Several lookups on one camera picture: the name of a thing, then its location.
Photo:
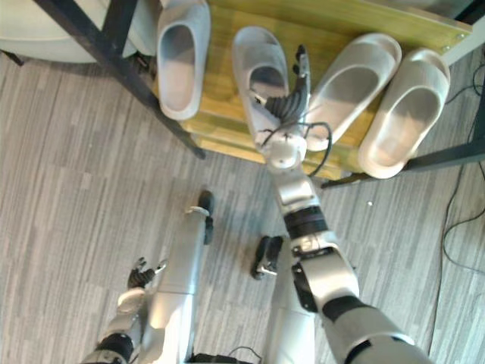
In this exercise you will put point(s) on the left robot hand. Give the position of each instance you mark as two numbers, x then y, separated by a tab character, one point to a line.
138	276

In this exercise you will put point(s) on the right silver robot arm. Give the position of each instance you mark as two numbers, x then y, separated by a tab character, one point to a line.
322	265

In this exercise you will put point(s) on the dark robot foot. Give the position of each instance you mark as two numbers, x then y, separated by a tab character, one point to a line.
206	201
265	254

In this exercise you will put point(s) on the wooden shoe rack shelf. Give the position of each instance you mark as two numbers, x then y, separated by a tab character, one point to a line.
223	76

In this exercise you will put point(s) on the black metal rack frame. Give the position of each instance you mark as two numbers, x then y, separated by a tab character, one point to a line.
125	72

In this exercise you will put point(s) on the pale grey slipper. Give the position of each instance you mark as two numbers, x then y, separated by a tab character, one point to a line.
261	57
182	49

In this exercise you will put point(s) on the right dark robot foot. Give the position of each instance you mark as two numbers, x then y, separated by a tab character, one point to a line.
265	254

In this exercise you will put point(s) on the right silver robot leg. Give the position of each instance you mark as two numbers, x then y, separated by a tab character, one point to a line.
291	333

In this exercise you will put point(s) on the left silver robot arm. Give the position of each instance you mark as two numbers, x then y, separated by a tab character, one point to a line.
121	322

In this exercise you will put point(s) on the silver robot leg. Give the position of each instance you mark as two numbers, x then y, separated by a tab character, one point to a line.
291	333
178	273

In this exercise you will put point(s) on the left dark robot foot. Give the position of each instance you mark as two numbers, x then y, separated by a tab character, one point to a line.
206	201

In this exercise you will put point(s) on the beige slipper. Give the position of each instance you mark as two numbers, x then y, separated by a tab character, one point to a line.
352	83
409	113

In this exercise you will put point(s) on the left silver robot leg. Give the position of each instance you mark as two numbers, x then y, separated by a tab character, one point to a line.
178	273

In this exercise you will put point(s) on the white upholstered seat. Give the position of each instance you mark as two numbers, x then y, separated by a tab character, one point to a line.
41	30

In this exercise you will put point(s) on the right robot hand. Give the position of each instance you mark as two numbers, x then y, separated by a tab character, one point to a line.
290	104

